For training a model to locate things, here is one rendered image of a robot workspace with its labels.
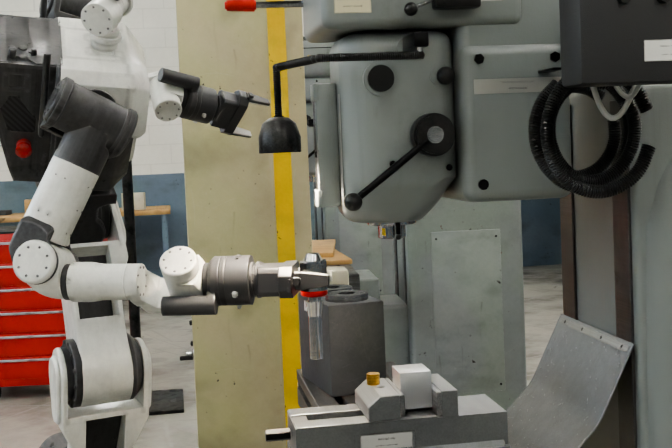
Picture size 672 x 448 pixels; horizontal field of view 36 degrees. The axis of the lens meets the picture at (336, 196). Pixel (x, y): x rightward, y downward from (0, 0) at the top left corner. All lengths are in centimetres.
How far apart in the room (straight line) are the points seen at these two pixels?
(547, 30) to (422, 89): 23
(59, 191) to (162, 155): 886
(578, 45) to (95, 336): 118
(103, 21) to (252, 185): 155
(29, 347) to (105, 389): 424
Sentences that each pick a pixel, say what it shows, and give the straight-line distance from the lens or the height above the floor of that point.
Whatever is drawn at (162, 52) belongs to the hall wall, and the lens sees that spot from 1079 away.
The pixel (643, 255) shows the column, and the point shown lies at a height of 124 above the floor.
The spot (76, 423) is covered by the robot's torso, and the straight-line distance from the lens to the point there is 222.
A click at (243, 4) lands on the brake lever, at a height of 170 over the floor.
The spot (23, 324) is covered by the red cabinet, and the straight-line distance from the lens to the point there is 639.
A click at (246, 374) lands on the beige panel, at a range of 355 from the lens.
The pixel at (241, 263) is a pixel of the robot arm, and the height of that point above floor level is 125.
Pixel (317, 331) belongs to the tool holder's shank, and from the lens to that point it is 181.
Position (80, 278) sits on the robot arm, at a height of 123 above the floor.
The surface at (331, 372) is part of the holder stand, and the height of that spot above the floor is 99.
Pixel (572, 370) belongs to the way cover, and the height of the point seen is 102.
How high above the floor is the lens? 145
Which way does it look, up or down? 3 degrees down
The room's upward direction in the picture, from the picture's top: 2 degrees counter-clockwise
